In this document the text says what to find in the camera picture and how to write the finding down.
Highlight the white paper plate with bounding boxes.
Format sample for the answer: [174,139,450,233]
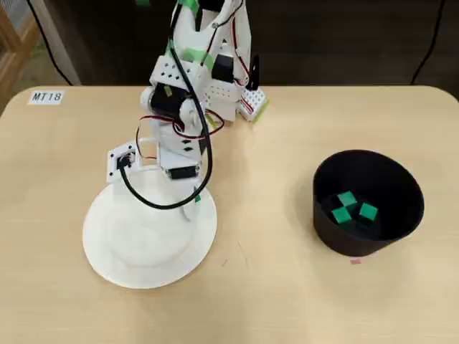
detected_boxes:
[82,166,219,290]

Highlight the yellow green base mat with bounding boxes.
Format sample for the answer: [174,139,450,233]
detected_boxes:
[204,98,270,132]

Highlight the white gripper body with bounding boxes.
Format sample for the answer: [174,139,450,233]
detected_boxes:
[158,148,204,187]

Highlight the white MT18 label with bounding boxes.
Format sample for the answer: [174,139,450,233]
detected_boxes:
[27,90,65,105]

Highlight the red black servo wire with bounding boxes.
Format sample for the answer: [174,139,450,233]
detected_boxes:
[171,111,226,140]
[135,114,161,162]
[207,0,252,87]

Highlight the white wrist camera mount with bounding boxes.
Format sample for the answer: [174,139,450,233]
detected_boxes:
[106,135,158,184]

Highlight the thick black camera cable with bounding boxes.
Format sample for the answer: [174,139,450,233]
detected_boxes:
[120,10,215,209]

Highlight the wooden frame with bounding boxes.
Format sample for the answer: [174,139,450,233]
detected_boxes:
[0,0,39,84]

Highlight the black round pot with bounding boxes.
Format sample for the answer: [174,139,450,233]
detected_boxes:
[312,149,425,258]

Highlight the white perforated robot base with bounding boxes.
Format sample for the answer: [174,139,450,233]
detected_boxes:
[236,87,269,121]

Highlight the thin black cable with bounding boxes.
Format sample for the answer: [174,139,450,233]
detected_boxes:
[410,0,445,84]
[30,0,72,85]

